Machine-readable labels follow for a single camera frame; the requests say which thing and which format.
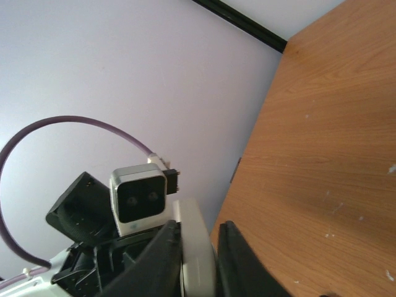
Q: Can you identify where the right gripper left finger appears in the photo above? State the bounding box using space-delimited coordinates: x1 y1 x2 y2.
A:
98 220 183 297

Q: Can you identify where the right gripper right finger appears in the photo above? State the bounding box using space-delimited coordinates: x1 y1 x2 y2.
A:
218 221 291 296

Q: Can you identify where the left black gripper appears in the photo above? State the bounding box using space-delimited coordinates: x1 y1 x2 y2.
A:
46 172 163 296

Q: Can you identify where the white phone case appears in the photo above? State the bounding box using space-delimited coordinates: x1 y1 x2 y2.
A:
173 199 217 296

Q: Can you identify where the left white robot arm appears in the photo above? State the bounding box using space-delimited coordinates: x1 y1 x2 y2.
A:
1 170 181 296

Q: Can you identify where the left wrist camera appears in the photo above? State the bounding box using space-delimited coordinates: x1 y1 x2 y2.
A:
110 163 179 237

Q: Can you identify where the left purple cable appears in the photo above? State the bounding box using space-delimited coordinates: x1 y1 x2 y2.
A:
0 115 170 284

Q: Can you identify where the left black frame post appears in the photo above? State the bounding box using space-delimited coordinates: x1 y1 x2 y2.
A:
192 0 288 53

